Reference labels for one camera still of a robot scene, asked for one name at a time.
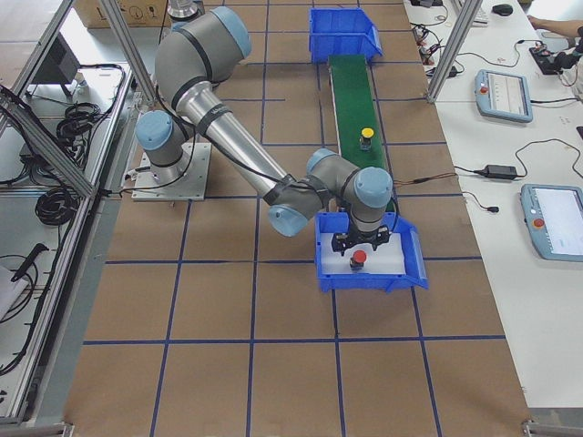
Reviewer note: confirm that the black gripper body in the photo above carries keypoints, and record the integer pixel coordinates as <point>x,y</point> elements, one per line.
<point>359,239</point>

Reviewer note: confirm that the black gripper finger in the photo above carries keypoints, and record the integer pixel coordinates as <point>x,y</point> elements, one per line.
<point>339,244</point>
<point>382,237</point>

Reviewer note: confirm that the red push button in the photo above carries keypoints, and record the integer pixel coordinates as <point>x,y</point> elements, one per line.
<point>357,260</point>

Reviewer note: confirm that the yellow push button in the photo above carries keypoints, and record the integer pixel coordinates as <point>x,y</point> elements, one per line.
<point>366,139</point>

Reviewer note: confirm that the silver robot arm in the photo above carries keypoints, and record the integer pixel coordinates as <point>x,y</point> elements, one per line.
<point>184,10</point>
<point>203,52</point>

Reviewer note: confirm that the white foam right liner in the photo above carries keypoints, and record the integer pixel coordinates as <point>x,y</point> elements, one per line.
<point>388,259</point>

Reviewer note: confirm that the blue right plastic bin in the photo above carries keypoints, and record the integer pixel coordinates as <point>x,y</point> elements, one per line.
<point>415,275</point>

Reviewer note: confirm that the blue plastic bin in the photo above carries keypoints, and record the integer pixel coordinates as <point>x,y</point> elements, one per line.
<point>338,31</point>
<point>415,275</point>

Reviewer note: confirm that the green conveyor belt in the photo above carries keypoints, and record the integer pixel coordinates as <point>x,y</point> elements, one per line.
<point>354,108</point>

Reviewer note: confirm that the black power adapter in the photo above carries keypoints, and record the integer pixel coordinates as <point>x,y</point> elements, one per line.
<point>499,172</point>

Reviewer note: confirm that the near teach pendant tablet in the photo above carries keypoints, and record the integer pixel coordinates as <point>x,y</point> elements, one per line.
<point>553,216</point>

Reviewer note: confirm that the teach pendant tablet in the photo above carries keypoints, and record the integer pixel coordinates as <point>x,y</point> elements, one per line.
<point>503,96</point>
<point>553,216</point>

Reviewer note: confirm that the far teach pendant tablet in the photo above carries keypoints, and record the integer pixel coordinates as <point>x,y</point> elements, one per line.
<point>503,96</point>

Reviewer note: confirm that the blue left plastic bin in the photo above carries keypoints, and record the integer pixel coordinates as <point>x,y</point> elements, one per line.
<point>338,31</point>

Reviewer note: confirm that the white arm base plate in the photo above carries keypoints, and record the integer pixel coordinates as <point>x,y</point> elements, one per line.
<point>187,180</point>

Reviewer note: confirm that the aluminium frame post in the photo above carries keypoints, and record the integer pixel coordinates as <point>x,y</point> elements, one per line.
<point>454,42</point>

